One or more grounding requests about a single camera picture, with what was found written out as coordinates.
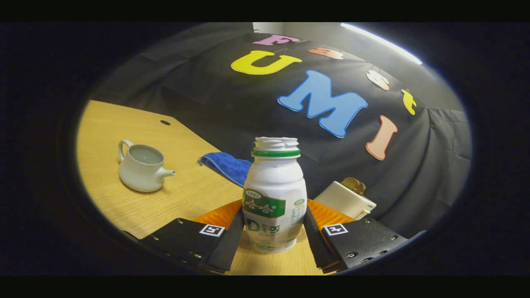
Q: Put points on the white ceramic teacup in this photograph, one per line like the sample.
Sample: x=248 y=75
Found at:
x=140 y=178

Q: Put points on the blue towel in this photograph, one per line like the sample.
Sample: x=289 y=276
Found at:
x=230 y=165

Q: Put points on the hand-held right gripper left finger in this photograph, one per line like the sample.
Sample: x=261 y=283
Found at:
x=230 y=248

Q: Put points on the white toaster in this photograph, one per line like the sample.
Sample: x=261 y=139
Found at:
x=343 y=198

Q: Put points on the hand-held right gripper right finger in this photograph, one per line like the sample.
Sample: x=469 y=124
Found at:
x=316 y=244

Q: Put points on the white water bottle green label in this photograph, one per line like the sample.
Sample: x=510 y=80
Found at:
x=273 y=186

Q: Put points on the round brown coaster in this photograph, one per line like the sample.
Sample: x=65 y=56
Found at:
x=301 y=235

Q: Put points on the brown bread slice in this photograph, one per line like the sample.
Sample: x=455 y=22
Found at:
x=348 y=183
x=361 y=188

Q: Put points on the black backdrop cloth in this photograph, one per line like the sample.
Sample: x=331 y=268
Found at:
x=248 y=111

